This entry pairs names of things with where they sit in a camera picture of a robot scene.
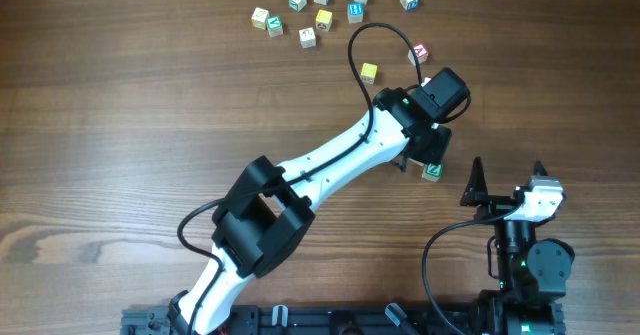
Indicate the blue H block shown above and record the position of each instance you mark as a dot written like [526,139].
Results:
[355,12]

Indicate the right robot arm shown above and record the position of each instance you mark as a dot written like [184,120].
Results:
[532,273]

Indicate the green V block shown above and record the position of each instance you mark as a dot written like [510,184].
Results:
[274,26]

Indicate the green Z block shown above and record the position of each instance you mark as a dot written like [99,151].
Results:
[433,172]

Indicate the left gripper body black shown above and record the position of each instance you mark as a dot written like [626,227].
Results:
[436,150]

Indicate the yellow top block upper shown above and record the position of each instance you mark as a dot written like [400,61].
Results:
[324,20]

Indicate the teal sided block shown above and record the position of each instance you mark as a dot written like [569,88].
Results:
[297,5]

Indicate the red A block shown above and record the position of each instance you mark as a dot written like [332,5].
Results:
[419,54]

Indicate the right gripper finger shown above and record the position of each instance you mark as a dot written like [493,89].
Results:
[539,169]
[476,192]

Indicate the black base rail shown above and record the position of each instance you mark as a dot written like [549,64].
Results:
[470,318]

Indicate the yellow edge block far left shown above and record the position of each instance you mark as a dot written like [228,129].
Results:
[259,18]

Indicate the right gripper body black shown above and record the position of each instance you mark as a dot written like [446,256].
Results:
[496,205]

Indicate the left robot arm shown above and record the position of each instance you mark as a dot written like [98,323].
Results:
[268,210]

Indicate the white block red side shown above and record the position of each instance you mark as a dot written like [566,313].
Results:
[307,38]

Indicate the yellow top block lower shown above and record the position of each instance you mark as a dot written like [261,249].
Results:
[368,73]

